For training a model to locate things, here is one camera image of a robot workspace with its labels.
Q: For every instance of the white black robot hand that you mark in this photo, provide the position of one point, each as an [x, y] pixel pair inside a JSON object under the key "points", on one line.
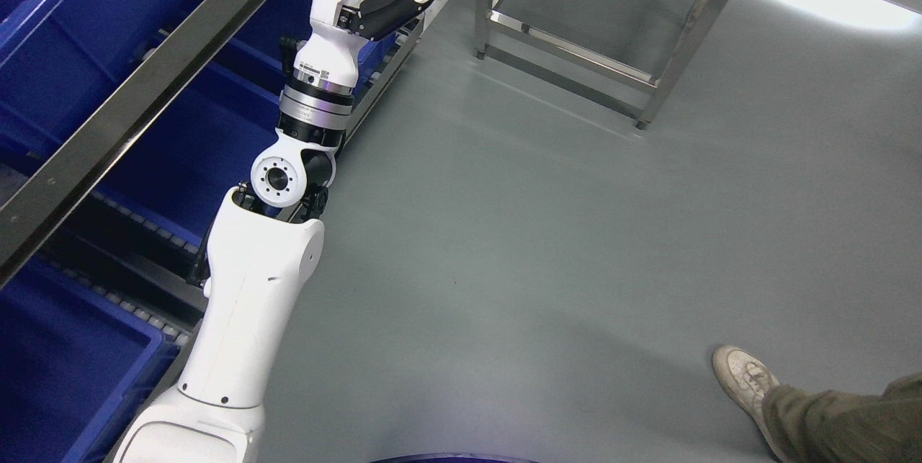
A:
{"points": [[339, 29]]}

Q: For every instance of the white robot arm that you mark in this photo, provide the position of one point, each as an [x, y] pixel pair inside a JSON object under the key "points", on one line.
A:
{"points": [[258, 266]]}

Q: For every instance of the blue bin lower middle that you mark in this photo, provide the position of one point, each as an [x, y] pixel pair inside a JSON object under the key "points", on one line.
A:
{"points": [[201, 145]]}

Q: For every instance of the blue bin lower left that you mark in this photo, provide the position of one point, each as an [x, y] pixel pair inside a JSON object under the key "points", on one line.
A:
{"points": [[75, 367]]}

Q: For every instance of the white sneaker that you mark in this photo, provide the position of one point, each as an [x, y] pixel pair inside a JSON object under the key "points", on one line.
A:
{"points": [[747, 381]]}

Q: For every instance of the olive trouser leg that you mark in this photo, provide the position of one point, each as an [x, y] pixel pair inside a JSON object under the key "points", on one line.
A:
{"points": [[835, 426]]}

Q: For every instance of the steel table frame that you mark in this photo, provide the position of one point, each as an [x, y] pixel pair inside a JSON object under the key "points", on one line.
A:
{"points": [[626, 55]]}

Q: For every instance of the steel shelf front rail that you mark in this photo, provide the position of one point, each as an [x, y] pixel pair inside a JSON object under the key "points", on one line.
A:
{"points": [[57, 187]]}

